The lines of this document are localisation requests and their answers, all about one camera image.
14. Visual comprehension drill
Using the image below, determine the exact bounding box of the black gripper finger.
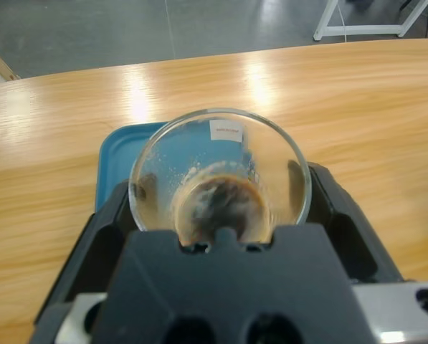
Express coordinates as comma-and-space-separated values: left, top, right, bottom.
299, 161, 405, 286
32, 180, 145, 325

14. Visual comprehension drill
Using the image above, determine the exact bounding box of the clear drinking glass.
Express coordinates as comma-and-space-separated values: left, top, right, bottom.
128, 106, 313, 247

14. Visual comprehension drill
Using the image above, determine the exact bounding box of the teal plastic tray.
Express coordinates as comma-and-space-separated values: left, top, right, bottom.
93, 121, 170, 216

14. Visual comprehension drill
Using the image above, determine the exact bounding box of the white metal table frame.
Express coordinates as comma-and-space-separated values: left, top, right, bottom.
313, 0, 428, 41

